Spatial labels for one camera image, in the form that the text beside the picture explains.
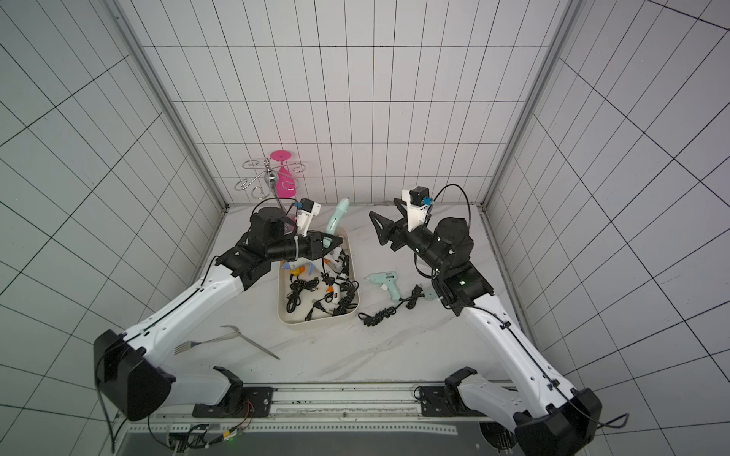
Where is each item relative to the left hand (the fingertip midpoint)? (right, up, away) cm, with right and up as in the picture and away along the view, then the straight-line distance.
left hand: (336, 246), depth 73 cm
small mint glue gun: (+15, -13, +22) cm, 30 cm away
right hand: (+10, +9, -9) cm, 16 cm away
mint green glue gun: (0, +6, -3) cm, 7 cm away
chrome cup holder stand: (-25, +21, +20) cm, 38 cm away
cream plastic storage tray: (-8, -17, +21) cm, 28 cm away
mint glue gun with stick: (+29, -17, +17) cm, 38 cm away
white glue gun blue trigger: (-15, -7, +19) cm, 25 cm away
